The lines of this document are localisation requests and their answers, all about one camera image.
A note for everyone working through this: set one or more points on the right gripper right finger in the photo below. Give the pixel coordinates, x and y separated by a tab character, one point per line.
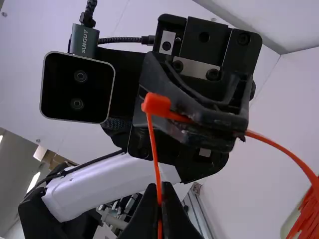
174	216

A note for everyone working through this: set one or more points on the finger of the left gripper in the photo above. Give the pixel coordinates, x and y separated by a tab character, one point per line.
207	139

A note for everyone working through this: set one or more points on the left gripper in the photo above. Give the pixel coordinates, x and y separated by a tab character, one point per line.
194	32

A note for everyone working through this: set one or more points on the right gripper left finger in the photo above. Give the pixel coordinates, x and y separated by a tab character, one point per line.
147	214

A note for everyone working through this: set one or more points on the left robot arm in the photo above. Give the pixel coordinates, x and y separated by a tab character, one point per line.
99	181

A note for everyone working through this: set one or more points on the silver rails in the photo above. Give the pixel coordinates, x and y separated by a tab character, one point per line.
197	211

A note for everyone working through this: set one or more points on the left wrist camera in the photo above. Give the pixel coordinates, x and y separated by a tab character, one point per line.
74	89

